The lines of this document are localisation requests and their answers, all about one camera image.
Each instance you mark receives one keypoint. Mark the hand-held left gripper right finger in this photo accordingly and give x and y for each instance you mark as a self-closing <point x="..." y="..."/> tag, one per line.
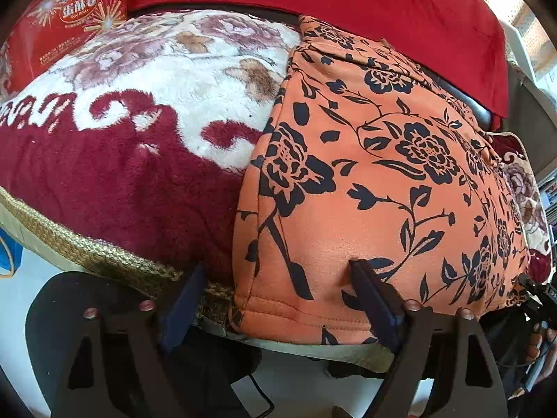
<point x="374" y="309"/>

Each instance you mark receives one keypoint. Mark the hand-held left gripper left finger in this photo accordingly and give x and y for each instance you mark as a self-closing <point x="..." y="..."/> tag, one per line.
<point x="185" y="309"/>

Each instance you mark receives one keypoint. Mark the orange floral garment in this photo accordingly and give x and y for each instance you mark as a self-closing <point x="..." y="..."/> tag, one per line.
<point x="370" y="204"/>

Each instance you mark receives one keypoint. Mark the person's right hand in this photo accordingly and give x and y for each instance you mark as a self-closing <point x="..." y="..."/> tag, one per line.
<point x="534" y="346"/>

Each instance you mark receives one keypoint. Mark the floral plush blanket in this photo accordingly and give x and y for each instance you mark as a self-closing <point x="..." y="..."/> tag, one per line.
<point x="108" y="161"/>

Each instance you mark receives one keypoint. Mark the blue bag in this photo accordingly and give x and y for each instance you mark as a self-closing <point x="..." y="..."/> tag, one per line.
<point x="9" y="254"/>

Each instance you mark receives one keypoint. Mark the red cloth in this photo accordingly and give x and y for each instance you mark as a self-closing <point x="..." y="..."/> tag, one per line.
<point x="348" y="8"/>

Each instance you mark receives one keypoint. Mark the red snack box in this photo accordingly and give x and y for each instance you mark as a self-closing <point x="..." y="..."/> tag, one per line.
<point x="56" y="30"/>

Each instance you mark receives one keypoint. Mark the white frame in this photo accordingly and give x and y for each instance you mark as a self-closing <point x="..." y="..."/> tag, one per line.
<point x="522" y="52"/>

